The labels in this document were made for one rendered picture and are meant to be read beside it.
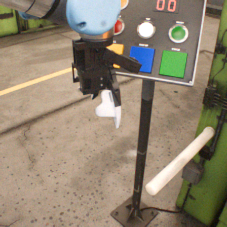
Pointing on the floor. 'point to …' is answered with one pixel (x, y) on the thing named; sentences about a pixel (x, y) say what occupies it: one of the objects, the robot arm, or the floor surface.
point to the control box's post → (143, 139)
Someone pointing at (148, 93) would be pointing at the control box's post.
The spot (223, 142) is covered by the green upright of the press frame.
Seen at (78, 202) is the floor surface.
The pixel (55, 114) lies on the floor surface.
